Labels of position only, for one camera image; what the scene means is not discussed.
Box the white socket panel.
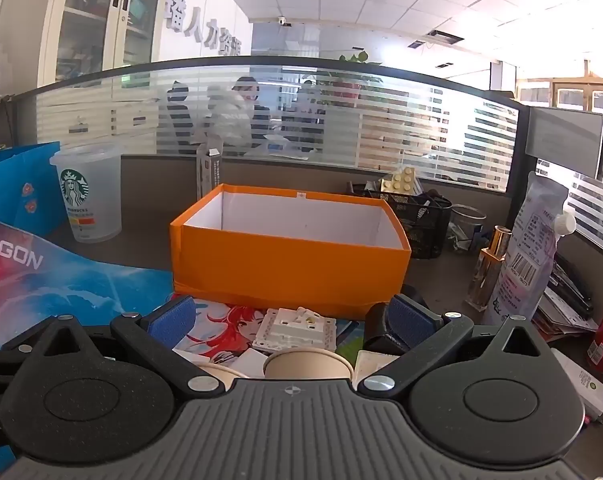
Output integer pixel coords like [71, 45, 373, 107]
[354, 350, 402, 386]

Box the white socket module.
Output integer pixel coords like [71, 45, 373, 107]
[251, 306, 338, 353]

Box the wall lettering sign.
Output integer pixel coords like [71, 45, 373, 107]
[164, 0, 247, 58]

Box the small white box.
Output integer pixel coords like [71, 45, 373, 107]
[551, 347, 603, 426]

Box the blue paper bag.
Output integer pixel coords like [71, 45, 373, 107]
[0, 143, 69, 238]

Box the grey computer monitor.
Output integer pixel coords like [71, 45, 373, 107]
[525, 106, 603, 180]

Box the printed desk mat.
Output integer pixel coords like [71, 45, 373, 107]
[0, 214, 365, 480]

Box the small grey carton box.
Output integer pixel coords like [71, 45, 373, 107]
[196, 142, 224, 201]

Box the beige glass door cabinet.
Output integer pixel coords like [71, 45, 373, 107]
[36, 0, 172, 88]

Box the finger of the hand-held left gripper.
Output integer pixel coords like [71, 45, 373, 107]
[0, 331, 52, 396]

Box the white spout pouch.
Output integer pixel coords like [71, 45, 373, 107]
[483, 171, 577, 328]

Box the striped frosted glass partition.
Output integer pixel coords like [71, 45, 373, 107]
[534, 127, 603, 261]
[0, 55, 527, 196]

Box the small white plastic cover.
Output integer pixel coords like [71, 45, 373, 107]
[235, 349, 268, 377]

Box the black mesh basket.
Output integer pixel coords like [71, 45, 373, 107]
[350, 183, 453, 260]

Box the ceiling air vent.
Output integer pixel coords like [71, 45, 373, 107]
[406, 29, 465, 51]

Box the frosted plastic cup green logo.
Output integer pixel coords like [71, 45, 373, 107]
[50, 144, 123, 244]

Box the gold perfume bottle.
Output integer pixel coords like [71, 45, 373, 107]
[465, 226, 512, 313]

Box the stack of booklets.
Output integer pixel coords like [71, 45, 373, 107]
[531, 255, 599, 343]

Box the brown paper cup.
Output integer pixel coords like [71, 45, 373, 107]
[262, 347, 355, 382]

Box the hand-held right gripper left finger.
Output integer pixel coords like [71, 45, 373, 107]
[31, 295, 221, 403]

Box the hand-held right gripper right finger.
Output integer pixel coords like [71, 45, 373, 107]
[357, 294, 555, 401]

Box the orange cardboard box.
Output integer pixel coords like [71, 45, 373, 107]
[170, 183, 412, 321]

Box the green potted plant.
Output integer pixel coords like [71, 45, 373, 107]
[316, 51, 382, 106]

